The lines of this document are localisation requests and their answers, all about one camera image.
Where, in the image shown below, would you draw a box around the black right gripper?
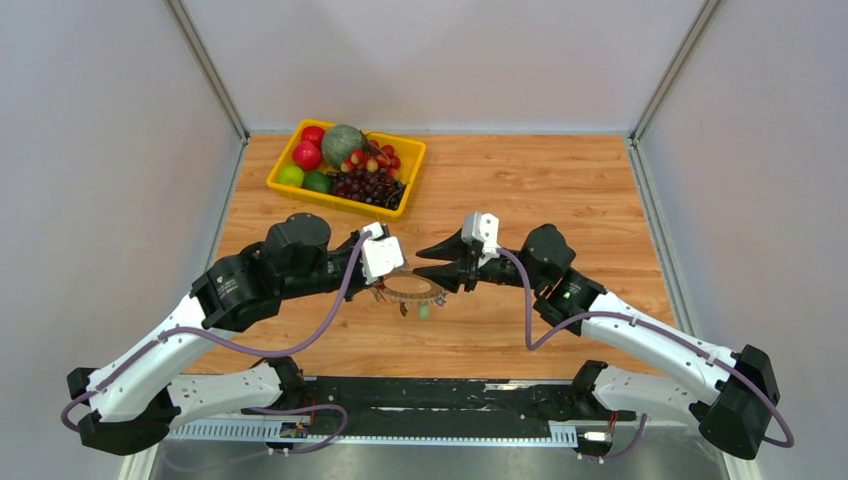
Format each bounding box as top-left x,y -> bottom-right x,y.
412,226 -> 547,294

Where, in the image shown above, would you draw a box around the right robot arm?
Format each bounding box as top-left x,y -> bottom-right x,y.
414,214 -> 795,460

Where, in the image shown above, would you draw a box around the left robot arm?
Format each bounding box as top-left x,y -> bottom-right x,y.
60,213 -> 406,456

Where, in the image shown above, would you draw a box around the dark green lime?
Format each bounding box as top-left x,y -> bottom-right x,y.
302,171 -> 334,194

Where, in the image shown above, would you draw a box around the dark purple grape bunch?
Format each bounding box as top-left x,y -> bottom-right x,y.
327,169 -> 406,210

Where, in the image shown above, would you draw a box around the light green apple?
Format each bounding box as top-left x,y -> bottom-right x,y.
276,164 -> 306,188

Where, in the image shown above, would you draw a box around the red apple lower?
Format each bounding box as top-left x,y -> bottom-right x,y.
292,140 -> 323,172

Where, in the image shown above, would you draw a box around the red apple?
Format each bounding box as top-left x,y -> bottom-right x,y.
300,125 -> 326,149
292,140 -> 323,172

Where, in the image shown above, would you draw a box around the red grape bunch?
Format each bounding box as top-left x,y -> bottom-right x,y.
339,140 -> 402,180

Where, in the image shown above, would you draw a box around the green melon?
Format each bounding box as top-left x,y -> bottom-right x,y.
321,124 -> 367,169

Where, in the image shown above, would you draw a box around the red apple upper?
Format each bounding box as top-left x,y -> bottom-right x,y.
300,125 -> 326,149

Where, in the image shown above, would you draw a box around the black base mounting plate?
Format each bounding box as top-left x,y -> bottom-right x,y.
280,376 -> 612,424

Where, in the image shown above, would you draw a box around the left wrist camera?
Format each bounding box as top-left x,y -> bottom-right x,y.
359,222 -> 407,285

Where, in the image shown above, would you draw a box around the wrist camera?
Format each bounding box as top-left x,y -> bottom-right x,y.
359,222 -> 407,285
460,211 -> 500,266

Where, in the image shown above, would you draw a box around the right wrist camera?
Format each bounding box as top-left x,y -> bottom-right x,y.
460,211 -> 500,266

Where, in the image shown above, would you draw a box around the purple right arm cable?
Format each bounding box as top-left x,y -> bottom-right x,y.
496,246 -> 796,463

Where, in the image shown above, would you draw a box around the aluminium frame rail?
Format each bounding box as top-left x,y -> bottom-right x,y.
166,405 -> 613,448

